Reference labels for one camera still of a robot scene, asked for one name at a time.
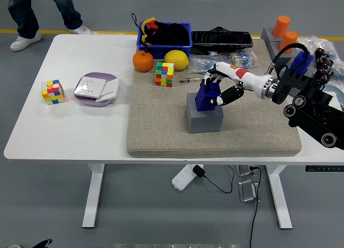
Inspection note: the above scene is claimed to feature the black strap cord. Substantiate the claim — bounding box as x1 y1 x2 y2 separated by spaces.
131 13 150 54

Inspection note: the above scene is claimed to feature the white wall socket panel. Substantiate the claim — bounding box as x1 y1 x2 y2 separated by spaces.
74 76 107 100

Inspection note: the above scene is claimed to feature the grey seal holder block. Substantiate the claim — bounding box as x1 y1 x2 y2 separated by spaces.
260 27 285 45
279 57 317 78
186 92 225 134
266 39 299 71

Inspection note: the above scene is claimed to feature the grey-brown padded mat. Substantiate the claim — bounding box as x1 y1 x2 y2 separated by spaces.
126 38 302 159

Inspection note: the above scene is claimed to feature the black plastic-wrapped bar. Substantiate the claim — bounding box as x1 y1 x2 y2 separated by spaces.
190 26 254 55

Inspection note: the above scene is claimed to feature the colourful puzzle cube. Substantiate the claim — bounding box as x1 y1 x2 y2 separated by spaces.
41 79 66 106
155 61 175 88

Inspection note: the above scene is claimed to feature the black power cable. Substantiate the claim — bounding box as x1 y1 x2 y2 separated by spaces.
248 165 263 248

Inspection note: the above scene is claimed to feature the clear ballpoint pen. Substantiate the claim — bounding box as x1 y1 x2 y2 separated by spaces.
179 76 205 84

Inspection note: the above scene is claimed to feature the thin black adapter cable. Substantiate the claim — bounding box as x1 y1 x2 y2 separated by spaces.
203 164 235 194

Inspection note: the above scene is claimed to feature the yellow lemon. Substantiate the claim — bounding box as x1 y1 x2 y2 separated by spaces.
163 49 189 71

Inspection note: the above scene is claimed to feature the light blue plate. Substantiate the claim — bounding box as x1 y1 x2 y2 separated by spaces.
324 84 344 109

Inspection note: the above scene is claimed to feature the person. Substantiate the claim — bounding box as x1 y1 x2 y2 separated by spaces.
4 0 94 52

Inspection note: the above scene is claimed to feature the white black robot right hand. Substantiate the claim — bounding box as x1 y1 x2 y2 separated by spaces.
199 61 270 107

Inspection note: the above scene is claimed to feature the white power strip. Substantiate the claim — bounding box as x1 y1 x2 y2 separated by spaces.
171 164 204 192

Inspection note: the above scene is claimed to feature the white table leg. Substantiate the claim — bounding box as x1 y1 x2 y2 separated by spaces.
82 164 105 229
266 165 293 230

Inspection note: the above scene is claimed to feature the crumpled clear plastic bag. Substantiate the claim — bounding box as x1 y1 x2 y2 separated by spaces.
295 35 344 85

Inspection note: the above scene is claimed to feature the black plug adapter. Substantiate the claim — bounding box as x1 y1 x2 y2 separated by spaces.
192 164 206 178

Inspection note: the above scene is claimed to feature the black white robot left hand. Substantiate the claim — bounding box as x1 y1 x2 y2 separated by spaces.
31 238 53 248

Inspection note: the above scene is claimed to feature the clear bag of resistors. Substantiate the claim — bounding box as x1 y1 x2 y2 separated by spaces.
187 54 229 76
225 51 259 70

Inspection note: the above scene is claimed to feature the white switch panel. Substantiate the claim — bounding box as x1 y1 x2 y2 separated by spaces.
95 77 120 103

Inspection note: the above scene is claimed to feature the orange cylinder seal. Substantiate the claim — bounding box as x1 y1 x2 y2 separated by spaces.
278 31 299 54
272 15 291 38

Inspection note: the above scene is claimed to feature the blue square seal stamp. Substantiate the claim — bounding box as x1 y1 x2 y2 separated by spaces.
291 51 314 77
195 80 224 112

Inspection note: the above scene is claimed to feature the black table control panel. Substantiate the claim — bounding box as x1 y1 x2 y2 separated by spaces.
305 165 344 173

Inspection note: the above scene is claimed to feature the blue plastic bin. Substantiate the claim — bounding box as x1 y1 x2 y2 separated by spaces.
136 21 193 58

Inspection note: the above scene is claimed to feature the clear metal bracket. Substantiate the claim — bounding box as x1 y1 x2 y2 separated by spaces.
235 164 257 177
238 179 260 203

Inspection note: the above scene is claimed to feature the orange fruit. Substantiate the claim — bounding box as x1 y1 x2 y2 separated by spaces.
132 50 155 73

